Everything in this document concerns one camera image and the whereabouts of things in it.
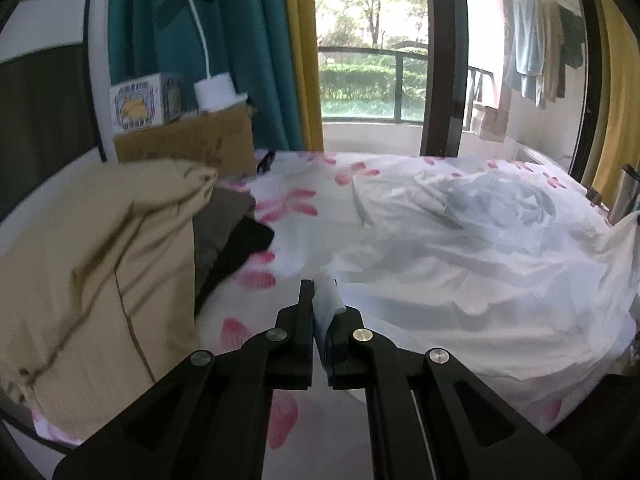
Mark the small black object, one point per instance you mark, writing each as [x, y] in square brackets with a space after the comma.
[265, 160]

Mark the beige pillow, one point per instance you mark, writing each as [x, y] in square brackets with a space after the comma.
[100, 285]

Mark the balcony railing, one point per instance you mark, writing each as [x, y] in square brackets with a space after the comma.
[398, 85]

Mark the beige hanging garment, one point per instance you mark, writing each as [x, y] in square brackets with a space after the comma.
[552, 60]

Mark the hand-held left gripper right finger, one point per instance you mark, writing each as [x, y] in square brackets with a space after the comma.
[345, 345]

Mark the balcony cardboard box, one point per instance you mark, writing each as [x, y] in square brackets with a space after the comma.
[492, 125]

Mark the brown cardboard box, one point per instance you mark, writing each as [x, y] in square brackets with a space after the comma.
[200, 140]

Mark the light blue hanging garment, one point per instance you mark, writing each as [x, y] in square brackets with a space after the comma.
[527, 45]

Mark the teal curtain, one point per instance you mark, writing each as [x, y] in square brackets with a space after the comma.
[260, 35]

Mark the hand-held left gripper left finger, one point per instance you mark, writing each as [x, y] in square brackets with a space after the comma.
[305, 340]

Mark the white jacket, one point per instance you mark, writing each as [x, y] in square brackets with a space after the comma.
[475, 270]

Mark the floral bed sheet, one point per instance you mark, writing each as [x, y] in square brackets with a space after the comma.
[300, 230]

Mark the dark hanging garment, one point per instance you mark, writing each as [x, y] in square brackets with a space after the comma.
[572, 40]

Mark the yellow curtain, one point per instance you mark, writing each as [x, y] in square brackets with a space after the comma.
[302, 60]
[620, 110]

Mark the white desk lamp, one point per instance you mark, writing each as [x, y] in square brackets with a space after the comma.
[217, 92]

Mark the cartoon printed box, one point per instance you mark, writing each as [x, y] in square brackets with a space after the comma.
[140, 105]

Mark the stainless steel tumbler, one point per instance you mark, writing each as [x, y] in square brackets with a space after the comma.
[627, 195]

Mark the black cloth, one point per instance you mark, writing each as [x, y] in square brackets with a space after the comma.
[250, 245]

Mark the dark grey cloth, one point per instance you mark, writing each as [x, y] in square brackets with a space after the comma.
[220, 220]

